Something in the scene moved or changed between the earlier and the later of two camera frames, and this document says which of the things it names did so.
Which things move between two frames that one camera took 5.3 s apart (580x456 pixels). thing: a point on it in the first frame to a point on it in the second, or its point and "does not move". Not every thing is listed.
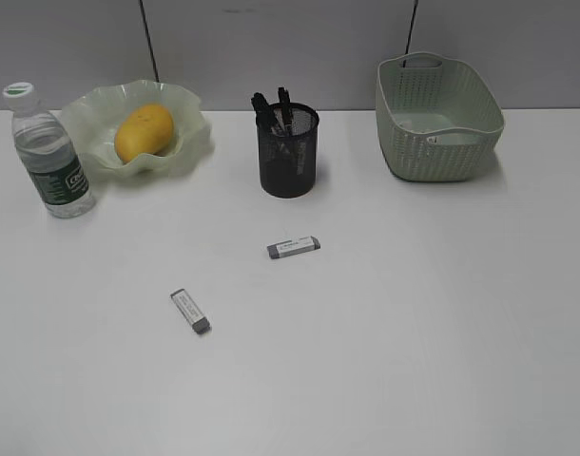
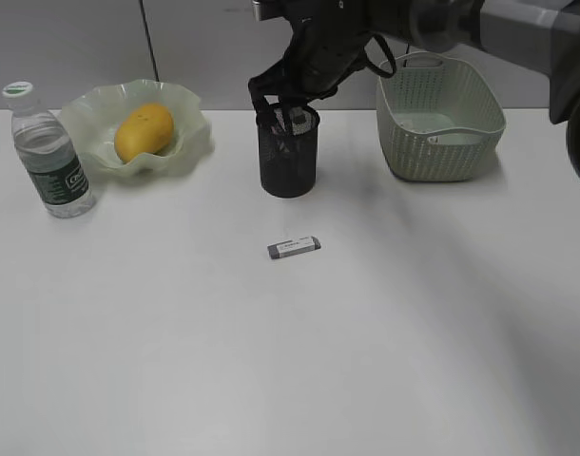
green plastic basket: x=439 y=119 does not move
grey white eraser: x=201 y=324 to x=300 y=119
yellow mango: x=145 y=128 does not move
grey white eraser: x=292 y=246 does not move
